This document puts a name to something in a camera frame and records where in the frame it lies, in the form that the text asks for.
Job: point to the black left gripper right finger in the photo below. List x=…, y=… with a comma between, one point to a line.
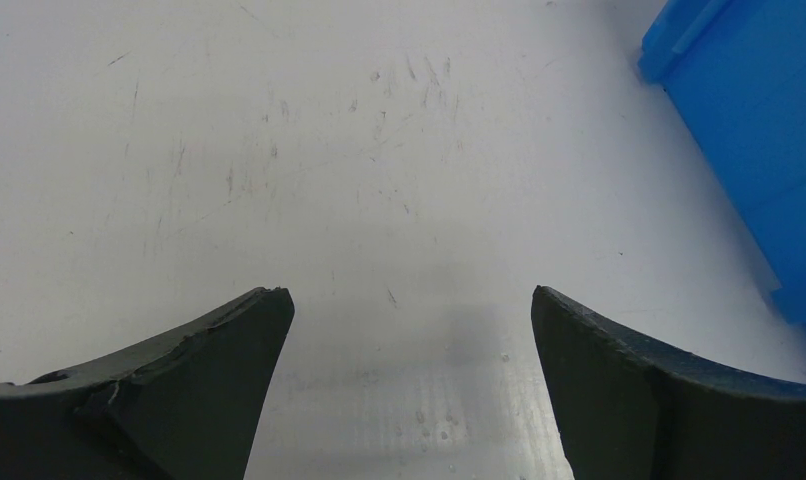
x=629, y=406

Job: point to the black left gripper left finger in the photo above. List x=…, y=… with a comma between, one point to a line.
x=184, y=404

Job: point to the blue plastic bin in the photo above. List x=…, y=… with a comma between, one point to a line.
x=736, y=72

